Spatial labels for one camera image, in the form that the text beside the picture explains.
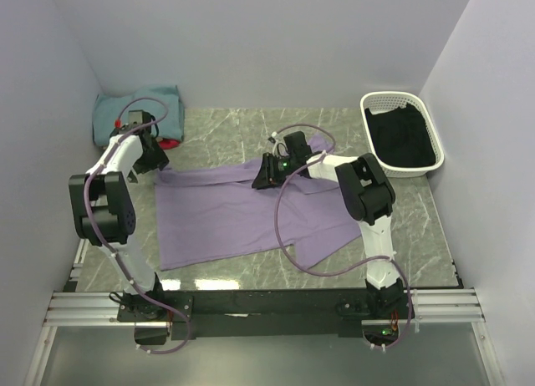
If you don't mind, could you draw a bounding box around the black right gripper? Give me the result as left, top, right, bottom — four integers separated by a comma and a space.
252, 153, 297, 190

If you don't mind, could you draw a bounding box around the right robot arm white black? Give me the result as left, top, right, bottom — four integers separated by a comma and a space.
252, 131, 411, 318

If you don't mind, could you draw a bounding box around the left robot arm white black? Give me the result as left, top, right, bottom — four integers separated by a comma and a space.
69, 110, 169, 321

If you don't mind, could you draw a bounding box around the folded pink t shirt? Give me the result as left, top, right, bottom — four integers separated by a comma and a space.
158, 139, 181, 150

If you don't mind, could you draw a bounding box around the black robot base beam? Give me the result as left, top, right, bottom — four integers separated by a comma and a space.
116, 288, 415, 348

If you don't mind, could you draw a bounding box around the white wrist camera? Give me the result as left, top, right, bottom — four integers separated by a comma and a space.
268, 132, 288, 156
113, 119, 132, 135

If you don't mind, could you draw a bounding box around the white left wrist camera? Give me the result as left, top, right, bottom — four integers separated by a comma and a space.
113, 119, 132, 135

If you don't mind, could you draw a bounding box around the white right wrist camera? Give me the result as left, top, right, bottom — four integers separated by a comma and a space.
268, 132, 288, 156

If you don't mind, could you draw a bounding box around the black t shirt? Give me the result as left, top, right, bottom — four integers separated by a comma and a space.
364, 103, 436, 168

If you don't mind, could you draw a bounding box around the aluminium frame rail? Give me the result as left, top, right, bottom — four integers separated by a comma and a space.
24, 155, 502, 386

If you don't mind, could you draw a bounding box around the white plastic laundry basket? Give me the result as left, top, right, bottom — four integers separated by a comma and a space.
359, 91, 445, 178

